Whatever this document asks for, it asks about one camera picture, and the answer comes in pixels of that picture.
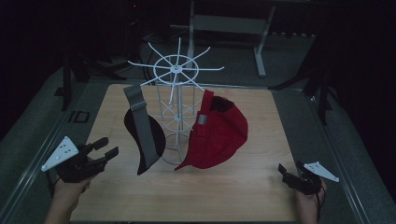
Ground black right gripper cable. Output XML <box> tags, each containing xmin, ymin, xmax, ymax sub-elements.
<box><xmin>315</xmin><ymin>186</ymin><xmax>327</xmax><ymax>220</ymax></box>

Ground black floor cables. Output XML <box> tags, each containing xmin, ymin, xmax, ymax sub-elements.
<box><xmin>140</xmin><ymin>40</ymin><xmax>158</xmax><ymax>86</ymax></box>

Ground white wire display rack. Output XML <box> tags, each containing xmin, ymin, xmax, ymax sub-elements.
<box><xmin>127</xmin><ymin>36</ymin><xmax>225</xmax><ymax>166</ymax></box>

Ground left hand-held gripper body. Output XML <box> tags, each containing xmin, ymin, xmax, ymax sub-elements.
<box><xmin>40</xmin><ymin>135</ymin><xmax>106</xmax><ymax>184</ymax></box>

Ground white metal table frame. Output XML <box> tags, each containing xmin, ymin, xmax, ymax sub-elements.
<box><xmin>169</xmin><ymin>0</ymin><xmax>277</xmax><ymax>78</ymax></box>

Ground person's right hand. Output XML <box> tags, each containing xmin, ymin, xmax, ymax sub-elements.
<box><xmin>293</xmin><ymin>178</ymin><xmax>329</xmax><ymax>224</ymax></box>

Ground red baseball cap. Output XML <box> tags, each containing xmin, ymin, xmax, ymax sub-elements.
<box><xmin>174</xmin><ymin>89</ymin><xmax>249</xmax><ymax>172</ymax></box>

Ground black metal stand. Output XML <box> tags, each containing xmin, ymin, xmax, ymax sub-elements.
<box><xmin>54</xmin><ymin>54</ymin><xmax>128</xmax><ymax>112</ymax></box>
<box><xmin>269</xmin><ymin>62</ymin><xmax>337</xmax><ymax>126</ymax></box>

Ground black rectangular floor frame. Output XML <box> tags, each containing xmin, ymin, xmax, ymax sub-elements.
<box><xmin>67</xmin><ymin>110</ymin><xmax>91</xmax><ymax>124</ymax></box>

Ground person's left hand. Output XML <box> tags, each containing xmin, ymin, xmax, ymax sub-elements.
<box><xmin>50</xmin><ymin>175</ymin><xmax>93</xmax><ymax>207</ymax></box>

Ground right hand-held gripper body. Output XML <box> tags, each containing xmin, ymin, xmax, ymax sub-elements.
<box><xmin>288</xmin><ymin>161</ymin><xmax>340</xmax><ymax>196</ymax></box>

